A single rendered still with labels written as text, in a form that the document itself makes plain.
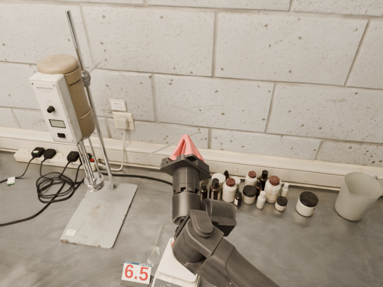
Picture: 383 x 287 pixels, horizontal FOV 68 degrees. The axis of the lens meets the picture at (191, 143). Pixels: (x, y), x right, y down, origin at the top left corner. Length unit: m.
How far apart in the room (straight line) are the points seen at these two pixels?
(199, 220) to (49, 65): 0.54
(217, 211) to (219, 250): 0.10
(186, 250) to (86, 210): 0.75
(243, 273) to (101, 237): 0.70
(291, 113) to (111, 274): 0.84
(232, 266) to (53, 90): 0.58
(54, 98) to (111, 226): 0.54
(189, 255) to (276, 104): 0.73
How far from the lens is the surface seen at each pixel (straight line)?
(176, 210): 0.56
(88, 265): 1.09
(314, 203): 1.18
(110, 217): 1.16
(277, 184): 1.16
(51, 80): 0.78
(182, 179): 0.58
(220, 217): 0.58
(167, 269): 0.93
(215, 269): 0.51
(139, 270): 1.01
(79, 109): 0.86
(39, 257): 1.17
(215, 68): 1.04
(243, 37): 0.99
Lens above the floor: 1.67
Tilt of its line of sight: 39 degrees down
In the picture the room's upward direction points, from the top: straight up
